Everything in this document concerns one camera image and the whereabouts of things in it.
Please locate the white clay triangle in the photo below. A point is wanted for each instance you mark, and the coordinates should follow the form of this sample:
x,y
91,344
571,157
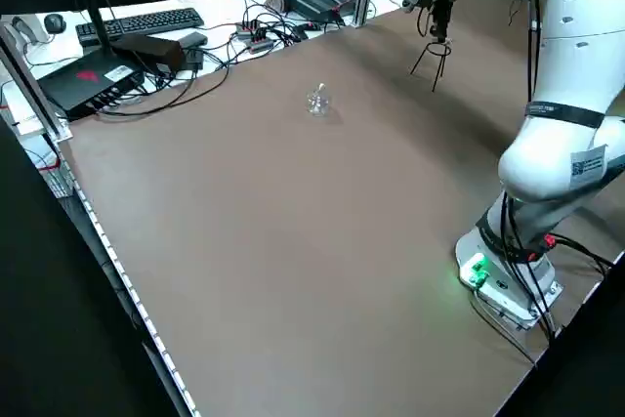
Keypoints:
x,y
443,41

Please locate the grey usb hub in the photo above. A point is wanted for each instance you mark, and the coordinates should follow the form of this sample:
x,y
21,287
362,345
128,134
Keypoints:
x,y
256,38

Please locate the aluminium frame rail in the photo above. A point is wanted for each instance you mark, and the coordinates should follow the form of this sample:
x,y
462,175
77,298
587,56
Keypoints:
x,y
34,90

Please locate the clear glass alcohol lamp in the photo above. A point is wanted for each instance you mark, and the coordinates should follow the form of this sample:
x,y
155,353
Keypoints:
x,y
318,103

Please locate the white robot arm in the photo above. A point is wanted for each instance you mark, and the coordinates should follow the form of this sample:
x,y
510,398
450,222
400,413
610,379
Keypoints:
x,y
561,95

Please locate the black computer mouse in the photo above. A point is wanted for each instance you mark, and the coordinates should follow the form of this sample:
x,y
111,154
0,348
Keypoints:
x,y
54,22

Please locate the black keyboard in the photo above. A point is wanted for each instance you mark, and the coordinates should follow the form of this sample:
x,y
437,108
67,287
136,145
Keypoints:
x,y
146,21

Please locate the black power brick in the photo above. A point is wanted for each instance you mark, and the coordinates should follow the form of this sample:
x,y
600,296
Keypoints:
x,y
151,48

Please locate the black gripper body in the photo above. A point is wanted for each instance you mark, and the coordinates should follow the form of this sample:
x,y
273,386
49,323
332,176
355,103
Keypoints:
x,y
442,12

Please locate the black box with red logo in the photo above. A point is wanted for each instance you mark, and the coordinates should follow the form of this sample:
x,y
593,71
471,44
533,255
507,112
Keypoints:
x,y
83,80

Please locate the white table edge strip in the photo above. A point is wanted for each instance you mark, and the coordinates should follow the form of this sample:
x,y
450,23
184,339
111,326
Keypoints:
x,y
123,273

